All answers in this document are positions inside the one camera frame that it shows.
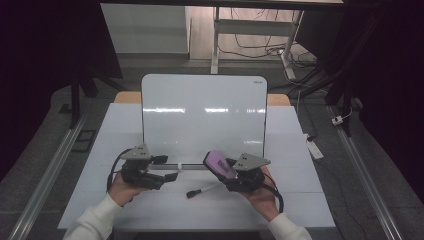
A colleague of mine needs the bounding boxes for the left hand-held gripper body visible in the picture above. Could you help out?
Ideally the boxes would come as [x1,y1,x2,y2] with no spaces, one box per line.
[119,143,167,191]

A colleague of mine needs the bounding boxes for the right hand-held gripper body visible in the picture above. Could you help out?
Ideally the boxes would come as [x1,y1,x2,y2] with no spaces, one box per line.
[225,152,272,193]

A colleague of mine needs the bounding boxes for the purple whiteboard eraser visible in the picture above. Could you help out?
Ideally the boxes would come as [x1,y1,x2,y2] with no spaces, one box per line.
[202,149,240,183]

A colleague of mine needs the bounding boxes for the white whiteboard with black rim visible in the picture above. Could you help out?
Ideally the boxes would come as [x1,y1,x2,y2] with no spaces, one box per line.
[141,73,269,167]

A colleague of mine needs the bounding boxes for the person's left hand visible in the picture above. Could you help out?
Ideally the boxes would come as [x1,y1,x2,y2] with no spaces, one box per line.
[107,170,148,208]

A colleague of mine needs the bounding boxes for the person's right hand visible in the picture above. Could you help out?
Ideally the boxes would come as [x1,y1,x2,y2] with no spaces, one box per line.
[242,165,282,223]

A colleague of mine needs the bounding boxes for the white marker with black cap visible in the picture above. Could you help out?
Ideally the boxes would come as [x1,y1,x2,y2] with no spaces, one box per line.
[185,184,222,200]

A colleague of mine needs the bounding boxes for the white power strip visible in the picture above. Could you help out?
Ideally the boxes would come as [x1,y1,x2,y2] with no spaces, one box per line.
[303,133,325,161]

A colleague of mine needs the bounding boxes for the black stand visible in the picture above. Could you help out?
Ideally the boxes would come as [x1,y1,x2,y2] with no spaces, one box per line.
[288,66,364,138]
[58,63,128,129]

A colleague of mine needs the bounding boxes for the white panel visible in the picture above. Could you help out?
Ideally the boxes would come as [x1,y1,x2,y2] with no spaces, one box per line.
[100,3,190,55]

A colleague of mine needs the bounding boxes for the white-framed desk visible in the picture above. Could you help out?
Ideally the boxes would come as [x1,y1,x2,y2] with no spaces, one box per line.
[210,5,305,81]

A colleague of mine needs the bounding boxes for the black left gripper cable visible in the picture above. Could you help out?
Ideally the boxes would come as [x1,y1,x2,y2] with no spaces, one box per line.
[106,147,135,193]

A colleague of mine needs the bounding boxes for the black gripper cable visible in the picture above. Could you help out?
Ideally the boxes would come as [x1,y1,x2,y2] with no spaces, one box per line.
[106,147,135,193]
[262,172,285,214]

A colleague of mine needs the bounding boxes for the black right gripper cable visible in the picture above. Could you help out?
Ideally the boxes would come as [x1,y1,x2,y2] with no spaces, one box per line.
[262,172,285,214]

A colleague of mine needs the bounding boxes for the metal floor rail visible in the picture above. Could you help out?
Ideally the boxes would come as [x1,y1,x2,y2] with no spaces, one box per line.
[6,109,93,240]
[328,105,404,240]

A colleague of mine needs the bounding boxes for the black floor cables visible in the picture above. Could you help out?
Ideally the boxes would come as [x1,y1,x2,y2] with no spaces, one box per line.
[218,8,321,98]

